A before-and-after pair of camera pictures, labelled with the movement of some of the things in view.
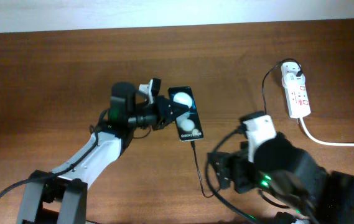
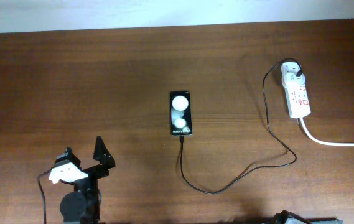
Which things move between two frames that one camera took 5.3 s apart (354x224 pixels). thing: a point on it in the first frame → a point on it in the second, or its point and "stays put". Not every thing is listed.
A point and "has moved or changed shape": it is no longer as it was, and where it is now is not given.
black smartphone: [188, 123] has moved or changed shape
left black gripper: [163, 117] → [106, 160]
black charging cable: [297, 72] has moved or changed shape
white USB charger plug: [292, 79] stays put
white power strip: [297, 96] stays put
